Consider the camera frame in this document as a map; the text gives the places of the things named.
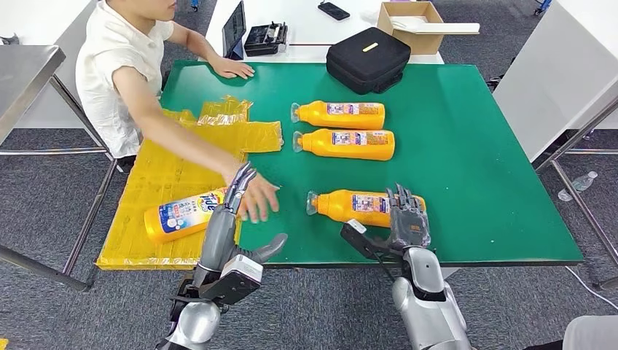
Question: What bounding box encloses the orange detergent bottle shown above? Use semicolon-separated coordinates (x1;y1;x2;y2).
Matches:
292;128;396;162
305;189;427;229
290;100;386;131
144;187;228;244

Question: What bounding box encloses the black smartphone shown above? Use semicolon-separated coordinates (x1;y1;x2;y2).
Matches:
317;1;351;22

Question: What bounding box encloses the clear plastic water bottle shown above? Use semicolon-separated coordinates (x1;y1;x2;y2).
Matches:
558;171;598;203

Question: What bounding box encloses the white foam sheet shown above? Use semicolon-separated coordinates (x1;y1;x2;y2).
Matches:
389;15;480;36

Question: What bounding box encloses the white floor cable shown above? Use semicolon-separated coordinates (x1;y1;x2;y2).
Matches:
563;265;618;311

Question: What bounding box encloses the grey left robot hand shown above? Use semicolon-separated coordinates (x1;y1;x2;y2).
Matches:
192;161;289;288

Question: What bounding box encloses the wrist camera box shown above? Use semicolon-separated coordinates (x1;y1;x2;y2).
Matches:
340;218;402;262
197;254;265;306

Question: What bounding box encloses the person's left hand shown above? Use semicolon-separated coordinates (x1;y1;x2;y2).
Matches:
211;55;255;80

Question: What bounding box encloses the person's hand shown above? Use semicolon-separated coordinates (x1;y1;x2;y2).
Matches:
211;55;255;80
224;171;281;224

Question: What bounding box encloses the white table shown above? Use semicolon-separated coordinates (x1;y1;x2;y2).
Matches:
198;0;444;65

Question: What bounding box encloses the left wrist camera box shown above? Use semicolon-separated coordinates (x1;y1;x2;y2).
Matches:
197;254;265;306

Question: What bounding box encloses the person's right hand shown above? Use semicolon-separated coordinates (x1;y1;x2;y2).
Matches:
224;171;281;224

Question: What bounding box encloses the stainless steel table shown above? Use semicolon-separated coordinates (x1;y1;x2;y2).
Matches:
0;44;131;293

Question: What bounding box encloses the dark tablet with stand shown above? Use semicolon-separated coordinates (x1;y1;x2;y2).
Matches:
222;0;248;61

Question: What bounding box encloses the brown cardboard box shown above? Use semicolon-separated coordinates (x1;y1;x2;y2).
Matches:
376;1;445;55

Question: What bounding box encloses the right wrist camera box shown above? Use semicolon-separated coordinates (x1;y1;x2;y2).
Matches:
340;218;402;262

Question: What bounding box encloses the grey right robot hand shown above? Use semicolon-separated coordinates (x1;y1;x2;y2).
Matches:
372;182;432;254

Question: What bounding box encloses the black plastic tool tray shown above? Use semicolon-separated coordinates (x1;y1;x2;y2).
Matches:
243;21;289;58

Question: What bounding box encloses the yellow taped cardboard sheet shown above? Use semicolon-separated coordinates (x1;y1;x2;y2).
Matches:
95;95;284;271

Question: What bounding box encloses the steel table frame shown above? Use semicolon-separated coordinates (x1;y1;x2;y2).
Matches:
533;94;618;291

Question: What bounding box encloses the black zip case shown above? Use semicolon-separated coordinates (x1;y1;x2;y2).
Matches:
326;26;412;96

